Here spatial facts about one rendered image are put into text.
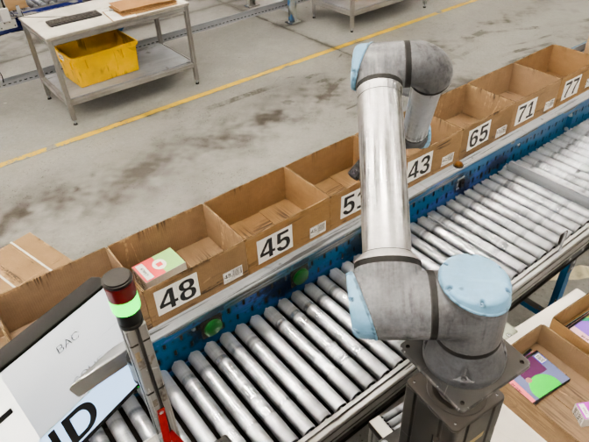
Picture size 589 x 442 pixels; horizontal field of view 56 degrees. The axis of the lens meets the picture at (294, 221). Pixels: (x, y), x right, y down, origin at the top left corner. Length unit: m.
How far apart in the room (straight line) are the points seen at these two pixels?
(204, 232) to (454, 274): 1.25
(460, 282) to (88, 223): 3.17
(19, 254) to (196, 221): 1.77
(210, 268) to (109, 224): 2.11
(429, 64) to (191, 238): 1.18
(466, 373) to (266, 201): 1.28
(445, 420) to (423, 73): 0.84
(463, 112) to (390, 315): 2.06
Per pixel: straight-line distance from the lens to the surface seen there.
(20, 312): 2.08
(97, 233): 3.91
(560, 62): 3.68
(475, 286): 1.19
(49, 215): 4.23
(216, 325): 1.99
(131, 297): 0.98
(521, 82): 3.36
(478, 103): 3.04
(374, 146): 1.31
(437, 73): 1.47
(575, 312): 2.22
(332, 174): 2.53
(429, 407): 1.48
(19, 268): 3.64
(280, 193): 2.36
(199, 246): 2.20
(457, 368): 1.32
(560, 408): 1.97
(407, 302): 1.18
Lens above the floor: 2.29
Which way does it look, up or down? 38 degrees down
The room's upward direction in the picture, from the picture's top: 3 degrees counter-clockwise
